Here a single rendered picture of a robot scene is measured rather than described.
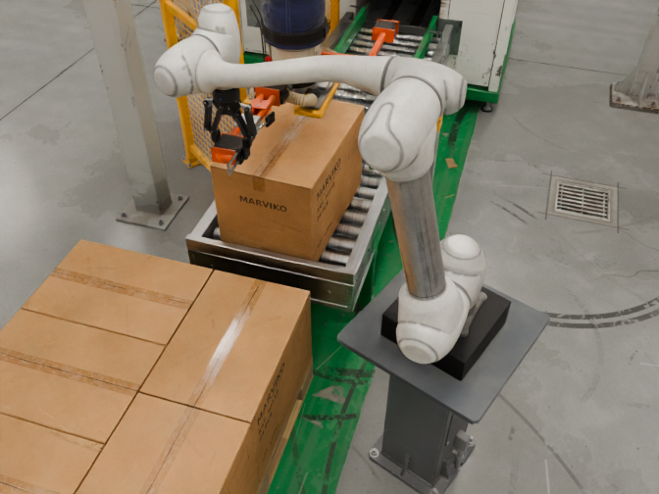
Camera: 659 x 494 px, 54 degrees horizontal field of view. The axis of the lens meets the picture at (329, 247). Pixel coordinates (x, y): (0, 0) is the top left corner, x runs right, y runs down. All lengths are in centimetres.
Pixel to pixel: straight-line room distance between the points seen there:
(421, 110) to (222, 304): 133
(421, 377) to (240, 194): 97
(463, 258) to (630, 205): 238
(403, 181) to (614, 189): 285
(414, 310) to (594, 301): 186
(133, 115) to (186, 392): 162
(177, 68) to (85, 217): 237
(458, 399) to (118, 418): 106
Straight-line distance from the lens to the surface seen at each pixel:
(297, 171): 237
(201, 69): 160
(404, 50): 416
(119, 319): 250
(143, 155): 352
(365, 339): 206
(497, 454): 278
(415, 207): 148
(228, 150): 189
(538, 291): 339
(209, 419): 216
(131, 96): 334
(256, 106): 210
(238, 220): 254
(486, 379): 202
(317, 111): 231
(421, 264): 159
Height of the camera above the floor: 234
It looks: 43 degrees down
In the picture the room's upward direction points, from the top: straight up
